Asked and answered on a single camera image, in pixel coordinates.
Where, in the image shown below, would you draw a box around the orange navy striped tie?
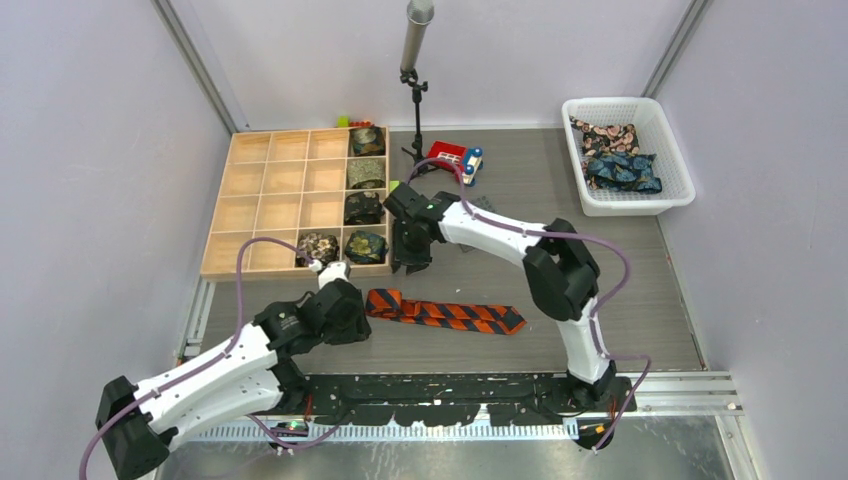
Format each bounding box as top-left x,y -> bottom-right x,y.
365,289 -> 526,335

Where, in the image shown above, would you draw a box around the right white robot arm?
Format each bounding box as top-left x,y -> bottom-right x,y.
383,183 -> 617,411

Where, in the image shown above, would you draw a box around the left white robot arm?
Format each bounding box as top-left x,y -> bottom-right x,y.
95,261 -> 370,479

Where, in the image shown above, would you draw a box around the rolled black gold tie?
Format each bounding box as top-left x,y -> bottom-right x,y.
343,191 -> 384,225

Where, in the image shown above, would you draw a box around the rolled blue gold flower tie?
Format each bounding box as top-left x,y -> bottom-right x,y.
344,230 -> 388,265

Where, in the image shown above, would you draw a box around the rolled beige floral tie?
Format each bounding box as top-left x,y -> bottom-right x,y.
296,231 -> 340,265

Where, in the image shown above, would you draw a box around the rolled olive patterned tie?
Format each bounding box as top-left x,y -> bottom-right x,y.
346,157 -> 387,190

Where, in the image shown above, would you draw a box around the grey lego baseplate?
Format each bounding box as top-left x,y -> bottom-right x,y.
459,195 -> 498,253

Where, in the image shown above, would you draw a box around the red toy block car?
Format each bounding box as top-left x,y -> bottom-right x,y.
428,141 -> 484,187

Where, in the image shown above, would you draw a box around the rolled dark tie top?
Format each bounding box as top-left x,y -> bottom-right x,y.
350,126 -> 386,157

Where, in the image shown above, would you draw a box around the green and red small toys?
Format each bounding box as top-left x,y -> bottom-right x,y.
336,115 -> 373,128

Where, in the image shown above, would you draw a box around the wooden compartment tray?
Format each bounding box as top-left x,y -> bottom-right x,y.
200,126 -> 392,281

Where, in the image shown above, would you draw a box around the black tripod stand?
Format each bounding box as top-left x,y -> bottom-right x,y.
400,69 -> 434,178

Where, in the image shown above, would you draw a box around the blue patterned tie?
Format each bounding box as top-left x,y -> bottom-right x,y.
584,154 -> 663,195

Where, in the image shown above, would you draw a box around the grey microphone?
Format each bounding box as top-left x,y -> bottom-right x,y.
400,0 -> 435,74

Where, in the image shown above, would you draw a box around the pink floral dark tie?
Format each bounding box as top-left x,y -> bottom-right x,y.
569,116 -> 640,158

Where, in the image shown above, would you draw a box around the white plastic basket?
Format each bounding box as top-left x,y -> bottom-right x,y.
562,97 -> 696,217

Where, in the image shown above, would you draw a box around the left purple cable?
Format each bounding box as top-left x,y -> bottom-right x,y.
78,236 -> 342,480

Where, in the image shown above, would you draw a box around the purple cable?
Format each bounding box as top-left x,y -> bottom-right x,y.
78,236 -> 342,480
405,157 -> 653,452

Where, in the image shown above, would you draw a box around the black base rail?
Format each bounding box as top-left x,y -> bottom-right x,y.
256,373 -> 635,427

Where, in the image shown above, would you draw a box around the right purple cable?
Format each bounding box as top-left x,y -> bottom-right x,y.
405,157 -> 653,452

